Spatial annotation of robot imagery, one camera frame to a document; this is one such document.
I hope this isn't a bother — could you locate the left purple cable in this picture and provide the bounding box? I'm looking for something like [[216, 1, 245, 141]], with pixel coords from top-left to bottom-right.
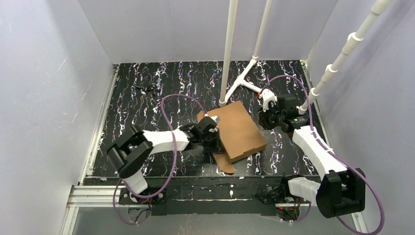
[[112, 94, 208, 226]]

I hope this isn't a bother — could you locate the white PVC pipe frame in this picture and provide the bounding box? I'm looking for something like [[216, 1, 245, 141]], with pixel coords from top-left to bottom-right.
[[218, 0, 393, 115]]

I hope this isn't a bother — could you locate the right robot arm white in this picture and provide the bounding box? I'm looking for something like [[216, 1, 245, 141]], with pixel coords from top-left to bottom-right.
[[258, 90, 366, 218]]

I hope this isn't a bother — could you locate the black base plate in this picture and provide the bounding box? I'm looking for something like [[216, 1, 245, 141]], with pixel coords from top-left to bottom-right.
[[119, 176, 308, 219]]

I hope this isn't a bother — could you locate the small black clip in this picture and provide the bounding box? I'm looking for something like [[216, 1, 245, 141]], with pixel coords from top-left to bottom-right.
[[133, 83, 161, 95]]

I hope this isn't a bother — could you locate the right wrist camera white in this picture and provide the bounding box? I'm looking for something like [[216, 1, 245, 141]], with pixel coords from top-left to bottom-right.
[[258, 89, 277, 112]]

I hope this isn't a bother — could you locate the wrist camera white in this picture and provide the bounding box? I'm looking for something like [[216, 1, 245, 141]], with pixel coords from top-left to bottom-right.
[[202, 114, 220, 125], [258, 89, 277, 112]]

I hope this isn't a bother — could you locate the brown cardboard box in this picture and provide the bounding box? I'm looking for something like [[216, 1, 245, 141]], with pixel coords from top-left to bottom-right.
[[207, 100, 267, 174]]

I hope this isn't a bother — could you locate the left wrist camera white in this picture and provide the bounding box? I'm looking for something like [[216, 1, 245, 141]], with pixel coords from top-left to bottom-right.
[[202, 114, 220, 125]]

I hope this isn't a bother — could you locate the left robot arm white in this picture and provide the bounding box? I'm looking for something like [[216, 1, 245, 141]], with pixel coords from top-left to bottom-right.
[[105, 115, 225, 198]]

